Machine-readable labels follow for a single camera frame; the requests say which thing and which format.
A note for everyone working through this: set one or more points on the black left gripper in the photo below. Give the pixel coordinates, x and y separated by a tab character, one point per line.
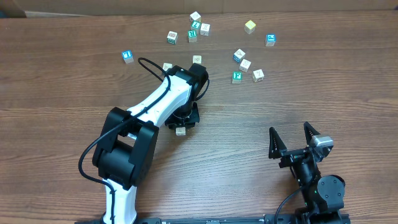
182	122

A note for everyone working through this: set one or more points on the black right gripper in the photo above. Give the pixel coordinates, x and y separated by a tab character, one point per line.
296	156

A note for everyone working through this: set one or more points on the wooden block hook drawing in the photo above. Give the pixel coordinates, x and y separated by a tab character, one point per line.
180	131

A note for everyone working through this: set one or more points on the wooden block red U side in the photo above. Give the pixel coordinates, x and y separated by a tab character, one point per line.
167	66

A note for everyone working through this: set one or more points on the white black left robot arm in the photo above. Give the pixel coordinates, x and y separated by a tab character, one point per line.
125	149

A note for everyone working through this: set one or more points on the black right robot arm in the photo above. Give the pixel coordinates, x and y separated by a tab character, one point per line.
322	195

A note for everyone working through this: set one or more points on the wooden block yellow side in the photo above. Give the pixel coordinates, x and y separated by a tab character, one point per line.
197	59

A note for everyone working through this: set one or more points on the green F wooden block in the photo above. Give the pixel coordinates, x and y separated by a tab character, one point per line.
237	77

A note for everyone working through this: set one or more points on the wooden block acorn drawing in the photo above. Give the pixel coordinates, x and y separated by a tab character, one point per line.
258	75

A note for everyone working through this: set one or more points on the wooden block blue edge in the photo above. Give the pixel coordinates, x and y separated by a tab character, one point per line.
239	55

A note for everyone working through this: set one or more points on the wooden block green B side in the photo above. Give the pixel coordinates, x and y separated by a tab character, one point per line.
172	37

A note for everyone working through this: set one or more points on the green R wooden block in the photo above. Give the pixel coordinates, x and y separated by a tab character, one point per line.
192	36

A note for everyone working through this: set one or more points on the blue I wooden block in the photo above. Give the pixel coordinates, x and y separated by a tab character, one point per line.
127	56

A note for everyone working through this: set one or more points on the wooden block blue side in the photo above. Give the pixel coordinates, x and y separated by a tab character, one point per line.
205	29

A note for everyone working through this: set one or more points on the green L wooden block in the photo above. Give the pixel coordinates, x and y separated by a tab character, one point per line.
195	26

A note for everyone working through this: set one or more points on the plain wooden block top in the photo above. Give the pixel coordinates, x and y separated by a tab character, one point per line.
195	16

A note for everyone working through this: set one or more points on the blue P wooden block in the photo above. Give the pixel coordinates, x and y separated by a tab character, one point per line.
270	40

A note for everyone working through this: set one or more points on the yellow top wooden block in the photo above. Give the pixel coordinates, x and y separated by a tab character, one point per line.
249	27

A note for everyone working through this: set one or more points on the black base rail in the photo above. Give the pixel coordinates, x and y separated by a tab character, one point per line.
242	220

